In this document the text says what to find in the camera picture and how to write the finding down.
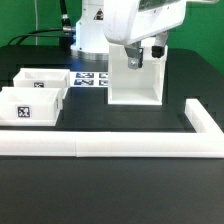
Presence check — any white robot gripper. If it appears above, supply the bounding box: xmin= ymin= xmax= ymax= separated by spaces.
xmin=103 ymin=0 xmax=186 ymax=70

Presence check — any white drawer cabinet housing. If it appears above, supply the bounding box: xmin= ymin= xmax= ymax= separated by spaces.
xmin=108 ymin=44 xmax=167 ymax=105

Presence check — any white front drawer box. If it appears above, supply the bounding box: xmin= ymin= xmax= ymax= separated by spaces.
xmin=0 ymin=87 xmax=63 ymax=126

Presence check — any white drawer box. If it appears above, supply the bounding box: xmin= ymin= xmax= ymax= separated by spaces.
xmin=0 ymin=87 xmax=63 ymax=126
xmin=13 ymin=68 xmax=70 ymax=98

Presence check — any white rear drawer box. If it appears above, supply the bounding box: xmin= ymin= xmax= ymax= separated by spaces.
xmin=13 ymin=68 xmax=70 ymax=98

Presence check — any white marker sheet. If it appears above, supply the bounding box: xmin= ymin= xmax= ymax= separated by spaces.
xmin=70 ymin=71 xmax=108 ymax=87

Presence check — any white L-shaped fence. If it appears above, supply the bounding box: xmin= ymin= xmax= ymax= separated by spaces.
xmin=0 ymin=99 xmax=224 ymax=158

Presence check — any black cable with connector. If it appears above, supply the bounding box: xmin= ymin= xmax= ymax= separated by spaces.
xmin=7 ymin=0 xmax=77 ymax=52

